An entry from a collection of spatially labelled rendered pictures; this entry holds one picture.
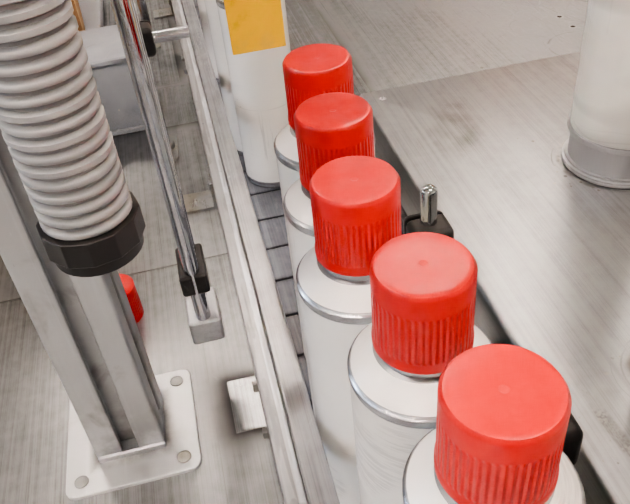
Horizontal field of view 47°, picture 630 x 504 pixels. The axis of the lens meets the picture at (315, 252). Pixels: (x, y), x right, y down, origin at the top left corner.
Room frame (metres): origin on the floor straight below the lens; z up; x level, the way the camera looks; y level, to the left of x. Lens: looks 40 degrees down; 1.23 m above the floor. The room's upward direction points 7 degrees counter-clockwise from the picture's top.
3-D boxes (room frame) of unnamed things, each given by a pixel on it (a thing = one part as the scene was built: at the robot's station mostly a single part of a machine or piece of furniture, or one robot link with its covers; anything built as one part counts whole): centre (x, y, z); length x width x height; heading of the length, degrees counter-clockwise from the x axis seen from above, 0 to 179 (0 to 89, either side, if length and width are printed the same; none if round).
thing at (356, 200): (0.22, -0.02, 0.98); 0.05 x 0.05 x 0.20
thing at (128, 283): (0.43, 0.16, 0.85); 0.03 x 0.03 x 0.03
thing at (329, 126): (0.27, -0.01, 0.98); 0.05 x 0.05 x 0.20
